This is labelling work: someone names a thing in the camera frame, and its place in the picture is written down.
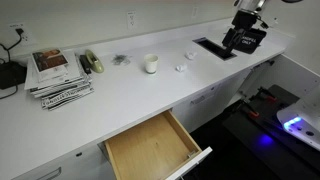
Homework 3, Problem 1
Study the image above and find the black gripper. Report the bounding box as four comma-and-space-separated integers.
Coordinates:
221, 9, 258, 58

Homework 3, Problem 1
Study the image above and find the white paper coffee cup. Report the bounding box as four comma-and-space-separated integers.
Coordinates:
143, 53, 160, 75

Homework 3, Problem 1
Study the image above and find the white robot base blue light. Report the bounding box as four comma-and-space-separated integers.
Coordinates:
276, 84, 320, 152

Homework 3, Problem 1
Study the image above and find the metal-framed countertop trash slot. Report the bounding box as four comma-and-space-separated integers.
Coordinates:
192, 37, 238, 62

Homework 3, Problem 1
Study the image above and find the black landfill only sign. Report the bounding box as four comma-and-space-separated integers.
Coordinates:
233, 27, 268, 55

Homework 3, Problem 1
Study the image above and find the crumpled white paper ball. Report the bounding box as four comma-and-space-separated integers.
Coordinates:
184, 50, 198, 61
175, 63, 188, 73

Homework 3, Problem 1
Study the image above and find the white closed drawer front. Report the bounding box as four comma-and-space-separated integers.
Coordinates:
171, 83, 222, 134

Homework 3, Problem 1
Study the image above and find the black mounting platform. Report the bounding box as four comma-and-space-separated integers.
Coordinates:
221, 83, 320, 180

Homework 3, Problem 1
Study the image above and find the pile of silver paper clips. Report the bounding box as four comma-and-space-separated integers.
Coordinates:
111, 53, 132, 66

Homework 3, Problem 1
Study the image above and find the open wooden drawer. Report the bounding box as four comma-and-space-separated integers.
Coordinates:
103, 109, 213, 180

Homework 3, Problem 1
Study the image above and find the black stapler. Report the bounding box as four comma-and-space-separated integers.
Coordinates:
79, 54, 93, 75

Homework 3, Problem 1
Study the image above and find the stack of white magazines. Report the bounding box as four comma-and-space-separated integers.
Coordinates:
24, 49, 93, 98

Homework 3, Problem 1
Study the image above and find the magazine with black-white lettering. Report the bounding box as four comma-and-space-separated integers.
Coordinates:
40, 83, 95, 112

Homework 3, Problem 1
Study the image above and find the magazine with brown cover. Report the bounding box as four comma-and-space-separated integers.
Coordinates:
30, 48, 70, 83

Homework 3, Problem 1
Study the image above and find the black box device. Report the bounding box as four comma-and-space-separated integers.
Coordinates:
0, 60, 28, 90

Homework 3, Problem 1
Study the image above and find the orange-handled black clamp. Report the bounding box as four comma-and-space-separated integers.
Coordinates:
240, 99, 261, 119
257, 85, 278, 103

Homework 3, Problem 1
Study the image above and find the white wall outlet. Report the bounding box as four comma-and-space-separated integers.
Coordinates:
8, 21, 34, 47
126, 10, 137, 30

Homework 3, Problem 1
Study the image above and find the black power cord with plug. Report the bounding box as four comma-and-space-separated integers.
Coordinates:
0, 28, 25, 64

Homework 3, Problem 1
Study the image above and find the thin black cable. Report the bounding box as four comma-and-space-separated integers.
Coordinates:
0, 83, 19, 100

